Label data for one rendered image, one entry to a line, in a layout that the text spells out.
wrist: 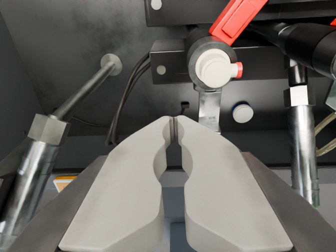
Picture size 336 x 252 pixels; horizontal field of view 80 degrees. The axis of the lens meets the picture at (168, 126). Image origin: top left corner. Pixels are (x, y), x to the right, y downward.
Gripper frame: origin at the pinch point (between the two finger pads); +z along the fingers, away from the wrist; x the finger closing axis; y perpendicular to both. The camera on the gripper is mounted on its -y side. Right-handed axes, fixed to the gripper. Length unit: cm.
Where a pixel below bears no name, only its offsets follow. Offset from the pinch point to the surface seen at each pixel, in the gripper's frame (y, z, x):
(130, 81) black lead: 1.4, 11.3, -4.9
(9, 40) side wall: -1.6, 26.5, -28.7
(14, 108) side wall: 8.7, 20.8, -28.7
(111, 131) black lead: 5.9, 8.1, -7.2
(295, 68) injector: -0.8, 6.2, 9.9
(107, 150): 19.4, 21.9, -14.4
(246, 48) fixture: -1.3, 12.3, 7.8
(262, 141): 19.4, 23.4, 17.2
